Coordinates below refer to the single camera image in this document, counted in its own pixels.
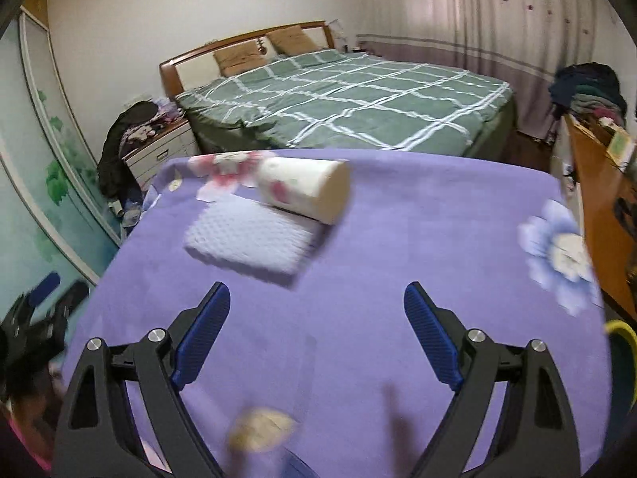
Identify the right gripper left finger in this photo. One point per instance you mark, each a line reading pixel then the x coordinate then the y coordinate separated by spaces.
pixel 97 435

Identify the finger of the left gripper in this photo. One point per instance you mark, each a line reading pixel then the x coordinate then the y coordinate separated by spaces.
pixel 51 330
pixel 22 310

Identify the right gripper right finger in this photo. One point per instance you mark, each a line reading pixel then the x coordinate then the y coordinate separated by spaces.
pixel 535 435

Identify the yellow rimmed trash bin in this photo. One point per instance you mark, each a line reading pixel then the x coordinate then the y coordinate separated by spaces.
pixel 622 343

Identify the painted wardrobe door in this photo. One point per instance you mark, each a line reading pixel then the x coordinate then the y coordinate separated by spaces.
pixel 53 217

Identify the dark clothes on nightstand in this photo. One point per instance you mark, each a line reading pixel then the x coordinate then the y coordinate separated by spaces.
pixel 135 126

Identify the white folded tissue pack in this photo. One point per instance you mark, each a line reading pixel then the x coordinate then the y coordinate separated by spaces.
pixel 253 238

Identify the purple floral tablecloth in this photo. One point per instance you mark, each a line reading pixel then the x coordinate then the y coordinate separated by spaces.
pixel 320 374

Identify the white bedside table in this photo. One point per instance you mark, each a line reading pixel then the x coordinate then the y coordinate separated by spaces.
pixel 176 141

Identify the wooden headboard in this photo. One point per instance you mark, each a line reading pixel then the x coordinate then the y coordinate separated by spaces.
pixel 203 65

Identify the green white box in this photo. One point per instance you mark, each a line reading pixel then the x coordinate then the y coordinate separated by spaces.
pixel 621 148

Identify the floral paper cup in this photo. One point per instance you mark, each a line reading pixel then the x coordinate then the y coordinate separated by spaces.
pixel 317 189

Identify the brown pillow left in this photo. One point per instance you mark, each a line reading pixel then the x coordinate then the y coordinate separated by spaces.
pixel 239 58

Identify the brown pillow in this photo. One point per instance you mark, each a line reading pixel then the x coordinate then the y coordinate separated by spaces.
pixel 239 58
pixel 291 41

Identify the pile of folded clothes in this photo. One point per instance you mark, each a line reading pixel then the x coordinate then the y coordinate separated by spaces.
pixel 586 88

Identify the green plaid bed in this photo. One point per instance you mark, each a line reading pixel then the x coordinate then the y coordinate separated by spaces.
pixel 332 100

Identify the brown pillow right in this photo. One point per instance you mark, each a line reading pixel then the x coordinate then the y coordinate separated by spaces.
pixel 291 41

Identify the pink striped curtain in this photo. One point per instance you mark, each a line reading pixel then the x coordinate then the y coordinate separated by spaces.
pixel 522 42

